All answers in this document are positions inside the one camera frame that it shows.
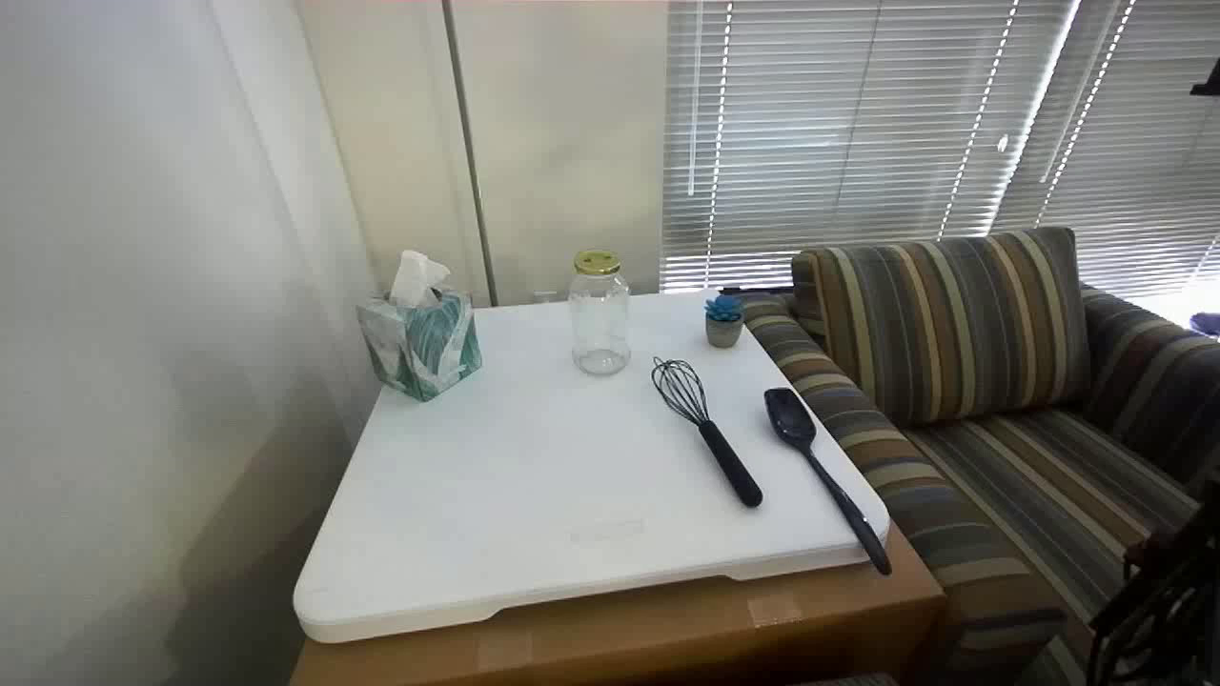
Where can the clear glass jar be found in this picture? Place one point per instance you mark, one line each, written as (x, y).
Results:
(599, 331)

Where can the black plastic spoon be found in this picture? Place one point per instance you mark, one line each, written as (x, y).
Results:
(792, 422)

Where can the small blue potted succulent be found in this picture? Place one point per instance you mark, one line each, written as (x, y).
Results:
(721, 331)

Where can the white plastic table board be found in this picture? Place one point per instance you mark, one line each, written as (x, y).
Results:
(534, 507)

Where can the wooden table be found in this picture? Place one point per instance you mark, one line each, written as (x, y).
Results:
(701, 632)

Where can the striped sofa cushion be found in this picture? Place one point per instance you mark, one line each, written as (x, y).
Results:
(939, 331)

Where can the white window blinds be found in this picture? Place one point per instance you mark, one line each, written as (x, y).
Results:
(862, 129)

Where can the striped fabric sofa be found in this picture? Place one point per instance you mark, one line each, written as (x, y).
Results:
(1016, 496)

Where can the black metal frame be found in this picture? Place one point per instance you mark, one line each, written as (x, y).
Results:
(1168, 597)

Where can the small black wall fixture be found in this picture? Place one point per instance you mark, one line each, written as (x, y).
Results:
(1206, 77)

